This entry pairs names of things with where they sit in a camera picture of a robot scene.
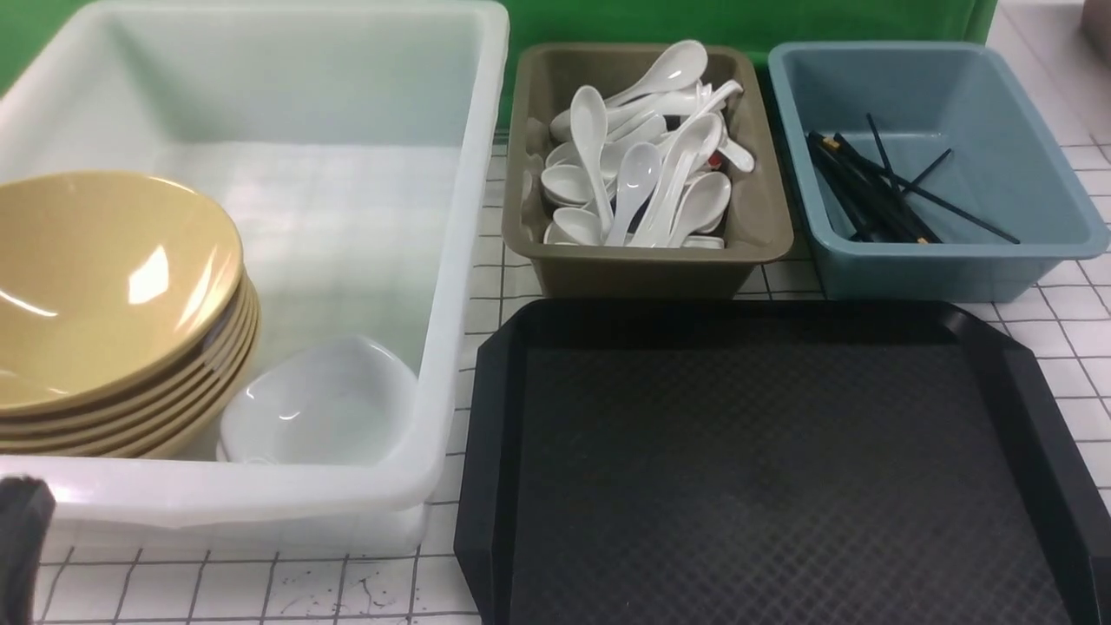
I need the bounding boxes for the long black chopstick in bin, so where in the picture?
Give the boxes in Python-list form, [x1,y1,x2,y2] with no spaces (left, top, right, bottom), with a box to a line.
[822,135,1020,244]

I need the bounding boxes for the yellow noodle bowl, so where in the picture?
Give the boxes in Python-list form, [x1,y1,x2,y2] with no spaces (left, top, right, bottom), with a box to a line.
[1,170,246,417]

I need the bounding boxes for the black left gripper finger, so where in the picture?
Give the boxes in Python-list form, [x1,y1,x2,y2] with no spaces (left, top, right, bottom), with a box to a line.
[1,476,56,624]

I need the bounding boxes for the white dish in tub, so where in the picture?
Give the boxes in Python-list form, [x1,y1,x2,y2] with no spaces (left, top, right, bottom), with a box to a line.
[220,335,417,466]

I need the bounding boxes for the white ceramic soup spoon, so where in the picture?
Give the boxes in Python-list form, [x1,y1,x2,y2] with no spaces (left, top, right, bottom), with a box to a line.
[603,142,662,246]

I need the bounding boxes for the white spoon upright in pile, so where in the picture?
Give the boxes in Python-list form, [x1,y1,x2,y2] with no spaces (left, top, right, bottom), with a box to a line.
[569,84,614,239]

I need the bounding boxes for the olive plastic spoon bin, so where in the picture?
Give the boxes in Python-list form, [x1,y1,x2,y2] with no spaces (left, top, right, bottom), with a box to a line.
[503,43,794,299]

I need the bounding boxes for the blue plastic chopstick bin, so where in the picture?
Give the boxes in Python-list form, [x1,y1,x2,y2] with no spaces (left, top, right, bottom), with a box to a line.
[767,41,1108,302]

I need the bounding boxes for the white square side dish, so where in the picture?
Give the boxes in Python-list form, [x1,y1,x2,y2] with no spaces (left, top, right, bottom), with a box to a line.
[217,422,266,465]

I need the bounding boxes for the large white plastic tub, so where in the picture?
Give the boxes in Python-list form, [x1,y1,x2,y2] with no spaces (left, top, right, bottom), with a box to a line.
[3,1,509,561]

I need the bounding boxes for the white spoon top of pile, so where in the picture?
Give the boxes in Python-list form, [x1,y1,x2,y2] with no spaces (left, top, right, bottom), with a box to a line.
[603,40,712,142]

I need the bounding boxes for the black plastic serving tray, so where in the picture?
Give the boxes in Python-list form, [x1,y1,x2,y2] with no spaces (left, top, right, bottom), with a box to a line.
[453,299,1110,624]

